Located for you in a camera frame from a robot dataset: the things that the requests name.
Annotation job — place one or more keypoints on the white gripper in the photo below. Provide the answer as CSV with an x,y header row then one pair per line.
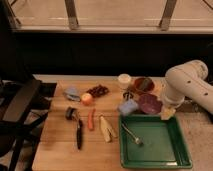
x,y
170,105

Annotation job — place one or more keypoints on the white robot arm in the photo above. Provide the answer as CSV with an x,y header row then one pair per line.
x,y
186,80

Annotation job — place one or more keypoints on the white cup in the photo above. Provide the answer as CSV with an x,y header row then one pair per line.
x,y
124,80

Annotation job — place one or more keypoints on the green plastic tray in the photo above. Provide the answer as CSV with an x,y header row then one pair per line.
x,y
164,146

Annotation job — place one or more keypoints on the orange bowl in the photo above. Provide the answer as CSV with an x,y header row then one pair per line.
x,y
143,85

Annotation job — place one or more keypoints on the blue sponge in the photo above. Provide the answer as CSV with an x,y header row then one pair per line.
x,y
128,107

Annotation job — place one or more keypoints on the metal spoon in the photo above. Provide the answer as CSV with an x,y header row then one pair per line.
x,y
136,139

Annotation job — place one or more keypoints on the orange toy carrot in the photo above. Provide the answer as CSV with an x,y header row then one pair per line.
x,y
90,121

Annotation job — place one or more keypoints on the orange toy apple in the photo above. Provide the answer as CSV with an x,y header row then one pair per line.
x,y
86,99

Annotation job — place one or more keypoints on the blue cloth toy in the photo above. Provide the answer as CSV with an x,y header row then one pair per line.
x,y
72,94

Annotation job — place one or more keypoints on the black office chair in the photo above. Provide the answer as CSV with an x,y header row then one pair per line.
x,y
28,108

